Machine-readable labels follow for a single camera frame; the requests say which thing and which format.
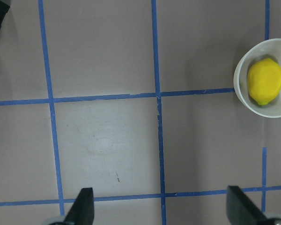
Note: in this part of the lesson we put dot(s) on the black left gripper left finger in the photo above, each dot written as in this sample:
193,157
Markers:
82,211

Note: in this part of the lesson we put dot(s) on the cream ceramic bowl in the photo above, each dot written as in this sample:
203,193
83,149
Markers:
267,49

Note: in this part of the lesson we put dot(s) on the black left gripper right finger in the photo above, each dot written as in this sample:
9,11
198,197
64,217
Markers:
240,209

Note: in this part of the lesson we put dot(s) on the yellow lemon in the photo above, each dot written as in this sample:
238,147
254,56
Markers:
264,81

